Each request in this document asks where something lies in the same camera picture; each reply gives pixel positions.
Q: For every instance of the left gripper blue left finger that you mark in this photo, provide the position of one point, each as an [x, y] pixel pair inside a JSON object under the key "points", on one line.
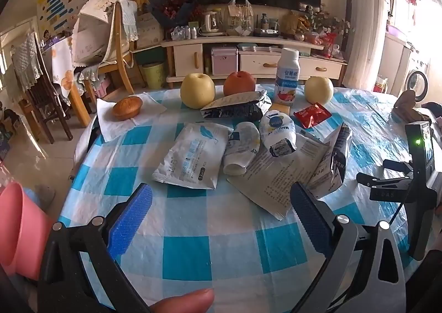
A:
{"points": [[64, 285]]}

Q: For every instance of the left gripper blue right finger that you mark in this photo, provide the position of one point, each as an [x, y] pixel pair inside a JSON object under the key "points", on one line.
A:
{"points": [[362, 269]]}

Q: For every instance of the pink plastic trash basin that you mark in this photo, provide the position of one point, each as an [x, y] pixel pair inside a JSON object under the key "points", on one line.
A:
{"points": [[24, 231]]}

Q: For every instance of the dark carton wrapper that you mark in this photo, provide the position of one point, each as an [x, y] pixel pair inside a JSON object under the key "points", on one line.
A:
{"points": [[330, 173]]}

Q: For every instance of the red snack packet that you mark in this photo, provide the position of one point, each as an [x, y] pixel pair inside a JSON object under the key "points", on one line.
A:
{"points": [[312, 115]]}

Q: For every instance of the white printed paper wrapper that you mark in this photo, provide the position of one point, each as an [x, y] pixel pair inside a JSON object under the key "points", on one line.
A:
{"points": [[268, 180]]}

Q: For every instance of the gold square tin lid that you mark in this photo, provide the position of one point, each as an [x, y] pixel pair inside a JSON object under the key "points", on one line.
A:
{"points": [[281, 108]]}

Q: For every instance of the white blue wrapper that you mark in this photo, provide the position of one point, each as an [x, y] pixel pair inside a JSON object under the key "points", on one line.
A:
{"points": [[278, 133]]}

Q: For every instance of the black white snack bag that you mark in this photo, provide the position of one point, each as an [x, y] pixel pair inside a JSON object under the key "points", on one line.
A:
{"points": [[248, 106]]}

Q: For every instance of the white blue bird pouch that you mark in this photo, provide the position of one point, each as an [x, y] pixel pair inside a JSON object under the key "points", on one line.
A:
{"points": [[195, 158]]}

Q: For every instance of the person's left hand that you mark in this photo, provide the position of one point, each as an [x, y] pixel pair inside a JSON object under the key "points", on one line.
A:
{"points": [[194, 302]]}

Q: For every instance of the washing machine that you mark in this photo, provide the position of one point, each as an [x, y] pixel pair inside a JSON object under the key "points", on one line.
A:
{"points": [[416, 79]]}

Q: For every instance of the small yellow pear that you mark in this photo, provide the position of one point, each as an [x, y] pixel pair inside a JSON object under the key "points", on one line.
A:
{"points": [[318, 90]]}

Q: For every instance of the white yogurt drink bottle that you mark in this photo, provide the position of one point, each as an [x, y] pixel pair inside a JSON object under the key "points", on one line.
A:
{"points": [[288, 70]]}

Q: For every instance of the white paper napkin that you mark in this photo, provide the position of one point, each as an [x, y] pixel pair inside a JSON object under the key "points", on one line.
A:
{"points": [[111, 128]]}

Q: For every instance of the blue white checkered tablecloth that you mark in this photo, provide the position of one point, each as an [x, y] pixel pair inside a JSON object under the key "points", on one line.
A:
{"points": [[219, 239]]}

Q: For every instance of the brown muffin cake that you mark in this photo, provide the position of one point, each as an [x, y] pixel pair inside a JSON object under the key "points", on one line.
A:
{"points": [[127, 108]]}

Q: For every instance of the white curtain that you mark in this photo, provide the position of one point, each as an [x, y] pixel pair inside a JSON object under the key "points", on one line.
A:
{"points": [[365, 42]]}

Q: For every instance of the light wooden chair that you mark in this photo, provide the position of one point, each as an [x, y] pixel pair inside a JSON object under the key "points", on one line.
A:
{"points": [[118, 56]]}

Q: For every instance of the red orange apple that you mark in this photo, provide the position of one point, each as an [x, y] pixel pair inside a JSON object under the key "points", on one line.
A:
{"points": [[239, 82]]}

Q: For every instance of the dark wooden chair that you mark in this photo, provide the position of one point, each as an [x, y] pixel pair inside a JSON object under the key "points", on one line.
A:
{"points": [[34, 80]]}

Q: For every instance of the pink storage box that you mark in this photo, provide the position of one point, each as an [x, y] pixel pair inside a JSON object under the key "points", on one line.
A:
{"points": [[224, 60]]}

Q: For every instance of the green waste bin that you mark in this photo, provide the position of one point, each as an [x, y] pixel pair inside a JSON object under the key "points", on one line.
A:
{"points": [[154, 75]]}

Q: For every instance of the cream tv cabinet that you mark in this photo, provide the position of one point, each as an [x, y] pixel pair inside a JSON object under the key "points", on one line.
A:
{"points": [[257, 56]]}

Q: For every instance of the large yellow pear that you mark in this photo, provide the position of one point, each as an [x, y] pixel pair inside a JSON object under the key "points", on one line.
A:
{"points": [[197, 90]]}

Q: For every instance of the white folded cushion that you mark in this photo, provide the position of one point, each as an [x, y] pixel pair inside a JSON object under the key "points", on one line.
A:
{"points": [[91, 32]]}

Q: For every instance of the white electric kettle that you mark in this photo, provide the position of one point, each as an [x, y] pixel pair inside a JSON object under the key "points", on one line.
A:
{"points": [[212, 24]]}

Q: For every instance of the dark flower bouquet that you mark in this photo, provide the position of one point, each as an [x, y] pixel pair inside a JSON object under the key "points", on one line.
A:
{"points": [[174, 13]]}

